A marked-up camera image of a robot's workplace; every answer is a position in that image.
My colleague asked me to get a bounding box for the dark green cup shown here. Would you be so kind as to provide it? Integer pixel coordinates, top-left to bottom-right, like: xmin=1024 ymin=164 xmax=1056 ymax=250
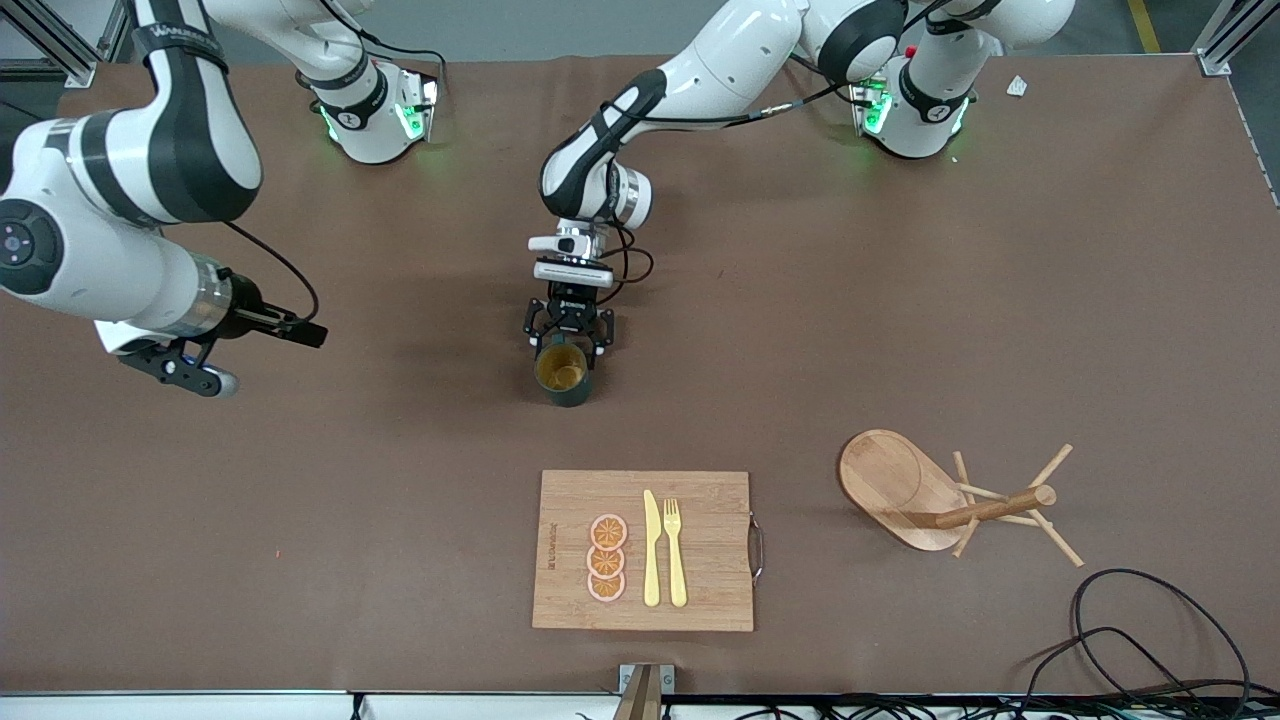
xmin=534 ymin=334 xmax=594 ymax=409

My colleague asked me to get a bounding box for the yellow plastic knife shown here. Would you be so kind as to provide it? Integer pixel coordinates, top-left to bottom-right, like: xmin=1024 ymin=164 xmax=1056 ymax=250
xmin=642 ymin=489 xmax=663 ymax=609

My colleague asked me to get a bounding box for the yellow plastic fork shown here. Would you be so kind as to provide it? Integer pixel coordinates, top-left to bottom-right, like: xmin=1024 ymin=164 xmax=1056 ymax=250
xmin=663 ymin=498 xmax=690 ymax=609

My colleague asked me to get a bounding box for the brown table cover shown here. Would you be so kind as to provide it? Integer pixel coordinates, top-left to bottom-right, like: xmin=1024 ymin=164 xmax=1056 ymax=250
xmin=0 ymin=50 xmax=1280 ymax=697

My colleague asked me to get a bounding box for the wooden mug tree stand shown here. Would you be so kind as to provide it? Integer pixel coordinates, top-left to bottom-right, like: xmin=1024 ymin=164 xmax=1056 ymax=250
xmin=838 ymin=428 xmax=1088 ymax=568

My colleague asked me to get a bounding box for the black right arm wrist cable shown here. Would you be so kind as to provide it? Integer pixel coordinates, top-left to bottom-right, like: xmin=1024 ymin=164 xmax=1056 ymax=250
xmin=224 ymin=219 xmax=322 ymax=324

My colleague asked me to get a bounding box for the black arm wrist cable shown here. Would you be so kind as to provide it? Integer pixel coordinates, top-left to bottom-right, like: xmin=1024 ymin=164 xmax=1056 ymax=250
xmin=596 ymin=80 xmax=863 ymax=306
xmin=224 ymin=219 xmax=322 ymax=324

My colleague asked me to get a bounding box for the black left arm wrist cable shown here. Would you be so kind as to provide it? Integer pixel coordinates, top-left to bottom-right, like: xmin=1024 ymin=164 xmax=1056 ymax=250
xmin=596 ymin=80 xmax=863 ymax=306

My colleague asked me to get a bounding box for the bamboo cutting board, metal handle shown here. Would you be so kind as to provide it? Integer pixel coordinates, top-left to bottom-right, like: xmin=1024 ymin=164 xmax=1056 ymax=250
xmin=531 ymin=469 xmax=767 ymax=633

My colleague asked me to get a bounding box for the black right arm base cable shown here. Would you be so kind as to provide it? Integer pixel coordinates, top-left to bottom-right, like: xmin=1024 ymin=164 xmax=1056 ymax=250
xmin=312 ymin=0 xmax=449 ymax=97

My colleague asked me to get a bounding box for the metal mount bracket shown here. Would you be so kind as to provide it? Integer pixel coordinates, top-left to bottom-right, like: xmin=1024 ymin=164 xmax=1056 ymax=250
xmin=617 ymin=662 xmax=677 ymax=720

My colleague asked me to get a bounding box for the black looped cable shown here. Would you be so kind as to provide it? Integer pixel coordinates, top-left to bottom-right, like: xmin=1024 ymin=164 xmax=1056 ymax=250
xmin=1018 ymin=567 xmax=1253 ymax=720

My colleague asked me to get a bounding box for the aluminium frame profile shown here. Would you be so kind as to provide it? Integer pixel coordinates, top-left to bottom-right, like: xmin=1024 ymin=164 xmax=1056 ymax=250
xmin=1193 ymin=0 xmax=1280 ymax=78

